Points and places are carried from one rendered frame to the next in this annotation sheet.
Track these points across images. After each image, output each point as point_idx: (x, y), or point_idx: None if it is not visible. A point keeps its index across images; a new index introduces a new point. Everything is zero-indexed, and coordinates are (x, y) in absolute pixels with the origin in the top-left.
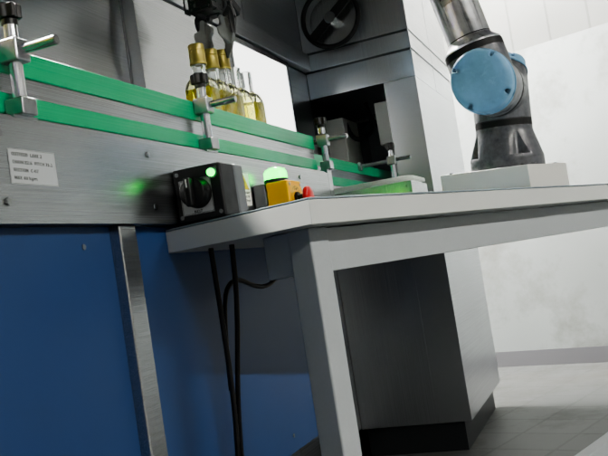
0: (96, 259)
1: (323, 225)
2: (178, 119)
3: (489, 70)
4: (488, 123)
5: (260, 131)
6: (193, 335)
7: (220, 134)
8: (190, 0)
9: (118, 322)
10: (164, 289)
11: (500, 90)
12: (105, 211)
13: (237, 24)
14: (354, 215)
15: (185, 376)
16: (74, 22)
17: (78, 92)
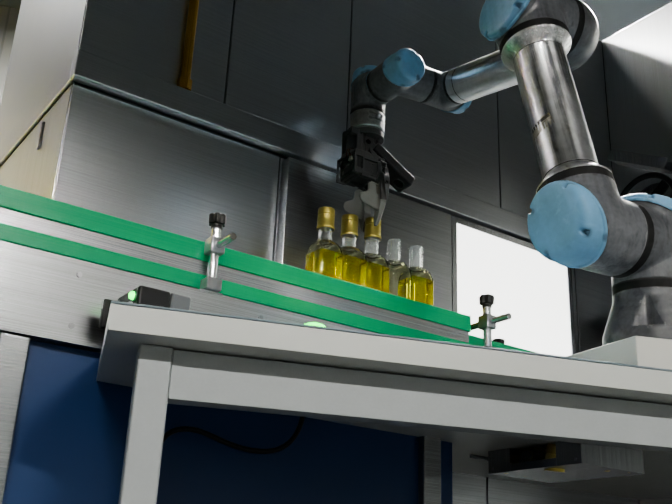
0: None
1: (162, 344)
2: (172, 256)
3: (563, 206)
4: (616, 286)
5: (340, 291)
6: (108, 475)
7: (252, 282)
8: (341, 168)
9: None
10: (72, 414)
11: (575, 231)
12: None
13: (477, 209)
14: (188, 333)
15: None
16: (202, 187)
17: (3, 208)
